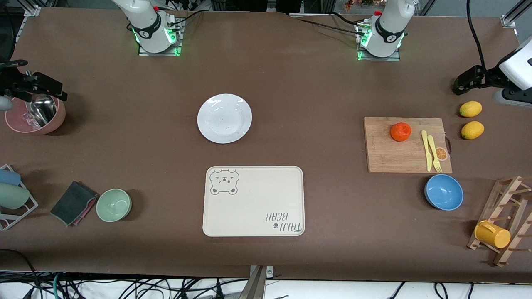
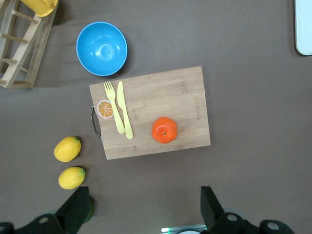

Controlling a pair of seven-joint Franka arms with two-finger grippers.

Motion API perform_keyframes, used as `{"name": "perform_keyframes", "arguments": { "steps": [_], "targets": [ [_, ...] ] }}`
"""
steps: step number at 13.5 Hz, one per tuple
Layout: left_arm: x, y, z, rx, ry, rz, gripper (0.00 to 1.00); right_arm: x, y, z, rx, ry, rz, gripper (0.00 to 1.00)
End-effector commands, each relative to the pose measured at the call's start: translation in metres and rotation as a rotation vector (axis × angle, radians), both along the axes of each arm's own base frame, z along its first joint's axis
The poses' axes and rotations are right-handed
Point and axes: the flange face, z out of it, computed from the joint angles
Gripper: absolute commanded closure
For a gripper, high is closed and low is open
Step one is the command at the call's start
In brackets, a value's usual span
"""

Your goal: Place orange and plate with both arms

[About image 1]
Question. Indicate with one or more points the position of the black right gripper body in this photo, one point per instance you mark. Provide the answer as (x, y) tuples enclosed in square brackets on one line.
[(12, 82)]

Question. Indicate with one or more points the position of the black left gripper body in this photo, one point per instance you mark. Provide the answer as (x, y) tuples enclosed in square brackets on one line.
[(489, 77)]

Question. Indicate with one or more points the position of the orange mandarin fruit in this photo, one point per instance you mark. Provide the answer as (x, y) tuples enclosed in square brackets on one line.
[(401, 131)]

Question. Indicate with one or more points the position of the white round plate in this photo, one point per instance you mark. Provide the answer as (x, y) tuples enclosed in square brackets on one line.
[(224, 118)]

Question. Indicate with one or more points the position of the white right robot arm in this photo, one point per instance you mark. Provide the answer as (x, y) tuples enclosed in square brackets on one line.
[(147, 29)]

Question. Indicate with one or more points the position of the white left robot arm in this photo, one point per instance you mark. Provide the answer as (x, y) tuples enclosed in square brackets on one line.
[(388, 29)]

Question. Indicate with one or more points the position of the metal ladle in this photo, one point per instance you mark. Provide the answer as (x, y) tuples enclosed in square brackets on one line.
[(41, 110)]

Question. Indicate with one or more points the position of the yellow lemon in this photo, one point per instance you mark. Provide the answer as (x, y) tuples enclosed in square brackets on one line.
[(470, 109), (472, 130)]

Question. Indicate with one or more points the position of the pink bowl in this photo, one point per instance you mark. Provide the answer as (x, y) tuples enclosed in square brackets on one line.
[(16, 122)]

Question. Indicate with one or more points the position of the yellow plastic fork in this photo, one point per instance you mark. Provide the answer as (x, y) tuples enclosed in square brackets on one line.
[(433, 149)]

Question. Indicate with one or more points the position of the orange slice sticker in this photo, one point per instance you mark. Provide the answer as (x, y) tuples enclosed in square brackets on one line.
[(443, 154)]

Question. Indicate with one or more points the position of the yellow plastic knife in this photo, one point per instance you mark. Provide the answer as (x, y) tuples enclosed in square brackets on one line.
[(426, 151)]

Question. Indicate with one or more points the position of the light blue cup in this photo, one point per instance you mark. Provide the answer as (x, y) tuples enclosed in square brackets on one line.
[(9, 177)]

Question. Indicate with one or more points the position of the wooden cutting board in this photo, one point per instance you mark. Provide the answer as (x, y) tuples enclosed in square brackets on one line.
[(388, 155)]

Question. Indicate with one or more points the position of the blue bowl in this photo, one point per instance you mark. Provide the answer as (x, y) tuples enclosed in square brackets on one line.
[(444, 192)]

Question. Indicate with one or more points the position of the pale green cup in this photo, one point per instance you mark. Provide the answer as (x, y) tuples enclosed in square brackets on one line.
[(12, 196)]

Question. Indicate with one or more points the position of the dark grey folded cloth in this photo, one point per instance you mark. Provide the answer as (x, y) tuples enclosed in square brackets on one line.
[(71, 202)]

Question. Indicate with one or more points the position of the wooden mug rack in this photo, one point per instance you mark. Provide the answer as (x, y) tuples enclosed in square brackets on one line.
[(509, 195)]

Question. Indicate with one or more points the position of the pale green bowl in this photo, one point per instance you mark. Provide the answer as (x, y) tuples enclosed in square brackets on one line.
[(113, 205)]

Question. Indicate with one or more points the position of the yellow cup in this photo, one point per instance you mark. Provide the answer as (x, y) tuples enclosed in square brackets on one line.
[(492, 234)]

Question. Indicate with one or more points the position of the beige bear print tray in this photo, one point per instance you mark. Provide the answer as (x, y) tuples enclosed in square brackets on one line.
[(253, 203)]

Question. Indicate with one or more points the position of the aluminium frame corner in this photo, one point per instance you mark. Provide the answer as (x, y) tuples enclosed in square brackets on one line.
[(515, 14), (32, 9)]

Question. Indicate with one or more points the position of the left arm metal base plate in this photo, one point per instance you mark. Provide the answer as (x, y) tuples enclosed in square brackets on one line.
[(395, 57)]

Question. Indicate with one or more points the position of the metal table clamp bracket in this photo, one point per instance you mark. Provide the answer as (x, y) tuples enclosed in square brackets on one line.
[(255, 286)]

